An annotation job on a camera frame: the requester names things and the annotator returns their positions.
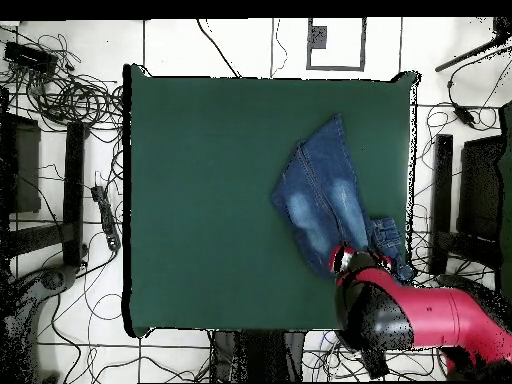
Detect grey square frame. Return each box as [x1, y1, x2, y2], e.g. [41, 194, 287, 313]
[306, 17, 367, 72]

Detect black power adapter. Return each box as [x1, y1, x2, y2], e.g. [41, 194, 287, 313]
[453, 102, 477, 129]

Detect dark rectangular panel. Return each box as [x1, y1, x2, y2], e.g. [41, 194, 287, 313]
[5, 113, 42, 215]
[455, 135, 507, 241]

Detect black cable tangle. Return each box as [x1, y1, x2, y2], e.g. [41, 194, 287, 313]
[0, 31, 125, 133]

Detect black power strip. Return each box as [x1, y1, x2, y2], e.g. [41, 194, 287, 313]
[90, 185, 122, 252]

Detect black upright stand bar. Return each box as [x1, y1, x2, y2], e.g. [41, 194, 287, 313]
[61, 121, 87, 269]
[429, 133, 454, 277]

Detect grey wheeled stand base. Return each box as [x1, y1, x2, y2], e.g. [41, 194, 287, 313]
[0, 263, 79, 383]

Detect dark green table cloth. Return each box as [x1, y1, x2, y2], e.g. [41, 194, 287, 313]
[122, 63, 421, 339]

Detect small grey square plate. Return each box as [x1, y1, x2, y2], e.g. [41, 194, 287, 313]
[309, 25, 328, 50]

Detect blue denim jeans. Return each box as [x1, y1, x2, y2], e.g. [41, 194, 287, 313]
[269, 113, 415, 283]

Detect black tripod pole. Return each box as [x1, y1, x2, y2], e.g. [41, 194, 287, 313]
[434, 17, 512, 73]

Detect black flat box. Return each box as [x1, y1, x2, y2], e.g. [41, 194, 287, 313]
[3, 40, 59, 73]

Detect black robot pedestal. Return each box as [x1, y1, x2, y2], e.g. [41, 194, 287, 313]
[209, 329, 307, 383]

